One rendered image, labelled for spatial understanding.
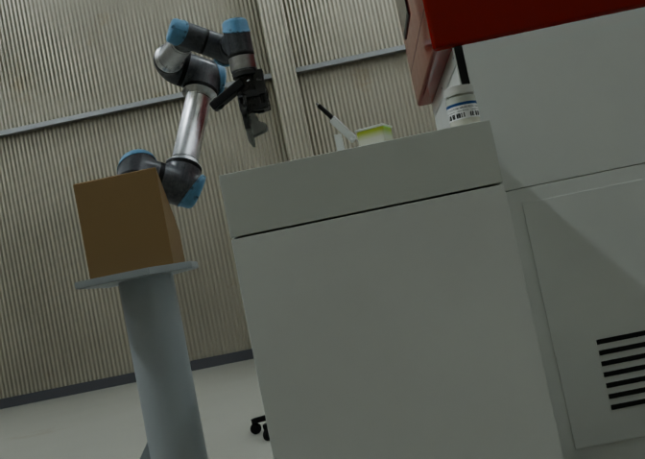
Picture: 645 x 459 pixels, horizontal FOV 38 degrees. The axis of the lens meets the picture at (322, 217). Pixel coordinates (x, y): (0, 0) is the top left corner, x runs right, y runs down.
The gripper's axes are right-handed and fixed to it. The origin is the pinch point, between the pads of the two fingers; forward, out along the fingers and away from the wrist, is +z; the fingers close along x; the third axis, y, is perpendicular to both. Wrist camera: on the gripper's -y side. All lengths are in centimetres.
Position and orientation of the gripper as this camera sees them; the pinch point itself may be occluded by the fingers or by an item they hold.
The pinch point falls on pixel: (250, 142)
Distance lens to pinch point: 265.1
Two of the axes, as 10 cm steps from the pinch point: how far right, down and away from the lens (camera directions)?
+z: 2.0, 9.8, -0.7
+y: 9.8, -2.0, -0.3
